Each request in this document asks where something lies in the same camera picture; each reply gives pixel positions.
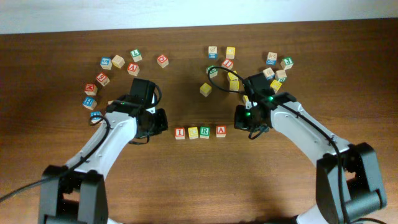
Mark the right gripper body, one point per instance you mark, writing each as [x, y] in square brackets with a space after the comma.
[245, 119]

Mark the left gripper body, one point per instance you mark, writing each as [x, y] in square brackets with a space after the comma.
[158, 122]

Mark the red i block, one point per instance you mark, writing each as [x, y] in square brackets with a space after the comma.
[227, 63]
[179, 133]

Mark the red a block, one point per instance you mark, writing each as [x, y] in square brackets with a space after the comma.
[221, 131]
[133, 69]

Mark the yellow C block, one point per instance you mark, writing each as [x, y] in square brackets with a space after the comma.
[193, 133]

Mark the green R block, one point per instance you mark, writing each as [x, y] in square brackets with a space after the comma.
[204, 132]

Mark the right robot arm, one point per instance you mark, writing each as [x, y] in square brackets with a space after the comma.
[348, 178]

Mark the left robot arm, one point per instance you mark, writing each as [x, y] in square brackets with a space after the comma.
[75, 192]

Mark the yellow umbrella block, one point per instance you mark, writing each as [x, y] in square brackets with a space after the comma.
[245, 99]

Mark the yellow block right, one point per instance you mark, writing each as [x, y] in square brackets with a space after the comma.
[275, 85]

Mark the yellow block middle lower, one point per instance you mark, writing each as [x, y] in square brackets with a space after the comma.
[234, 85]

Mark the blue-sided wooden block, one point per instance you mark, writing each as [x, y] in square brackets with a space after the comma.
[268, 73]

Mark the yellow block middle upper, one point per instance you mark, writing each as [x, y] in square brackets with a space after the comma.
[232, 77]

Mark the blue H block lower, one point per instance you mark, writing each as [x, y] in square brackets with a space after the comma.
[95, 116]

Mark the blue h block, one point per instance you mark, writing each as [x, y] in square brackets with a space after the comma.
[95, 116]
[89, 103]

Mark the yellow O block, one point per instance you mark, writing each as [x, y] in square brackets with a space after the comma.
[205, 89]

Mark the red C block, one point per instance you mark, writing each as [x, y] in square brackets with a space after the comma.
[162, 60]

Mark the green Z block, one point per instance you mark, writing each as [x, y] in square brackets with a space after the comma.
[212, 71]

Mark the green J block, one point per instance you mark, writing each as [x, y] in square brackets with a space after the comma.
[287, 63]

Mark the blue X block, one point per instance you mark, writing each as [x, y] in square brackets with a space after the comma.
[271, 58]

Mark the blue H block upper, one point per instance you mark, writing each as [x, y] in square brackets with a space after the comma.
[89, 103]

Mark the red 6 block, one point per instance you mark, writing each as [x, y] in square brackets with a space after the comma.
[102, 79]

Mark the wooden yellow-sided K block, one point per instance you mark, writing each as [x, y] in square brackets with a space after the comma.
[118, 61]

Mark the green L block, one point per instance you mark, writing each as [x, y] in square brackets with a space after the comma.
[136, 55]

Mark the red M block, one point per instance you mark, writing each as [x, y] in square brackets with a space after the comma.
[91, 89]

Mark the yellow block top row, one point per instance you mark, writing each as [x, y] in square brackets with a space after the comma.
[230, 52]

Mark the blue 5 block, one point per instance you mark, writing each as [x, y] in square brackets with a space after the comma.
[106, 63]

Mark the blue-sided picture block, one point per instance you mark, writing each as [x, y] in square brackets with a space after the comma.
[212, 52]

